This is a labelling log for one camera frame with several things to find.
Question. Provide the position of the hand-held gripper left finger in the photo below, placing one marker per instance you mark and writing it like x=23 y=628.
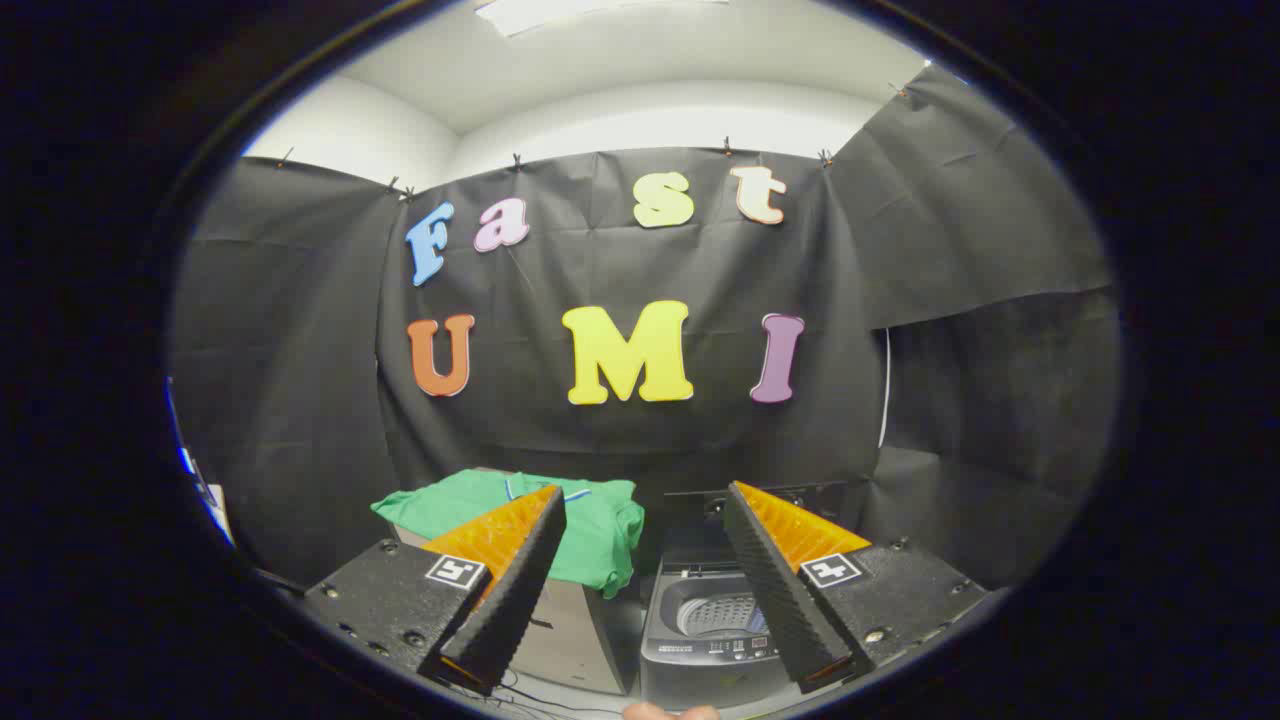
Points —
x=520 y=590

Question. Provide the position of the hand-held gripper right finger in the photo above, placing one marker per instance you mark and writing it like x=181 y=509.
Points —
x=775 y=590

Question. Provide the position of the green polo shirt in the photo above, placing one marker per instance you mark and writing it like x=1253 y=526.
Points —
x=600 y=530

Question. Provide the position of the dark washing machine lid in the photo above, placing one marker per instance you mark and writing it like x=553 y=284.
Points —
x=690 y=525

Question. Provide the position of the grey washing machine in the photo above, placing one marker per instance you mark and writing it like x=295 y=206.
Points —
x=700 y=672

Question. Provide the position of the grey cabinet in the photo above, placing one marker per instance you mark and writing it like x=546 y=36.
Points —
x=575 y=640

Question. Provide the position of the black backdrop cloth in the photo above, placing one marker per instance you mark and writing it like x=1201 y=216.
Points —
x=600 y=270

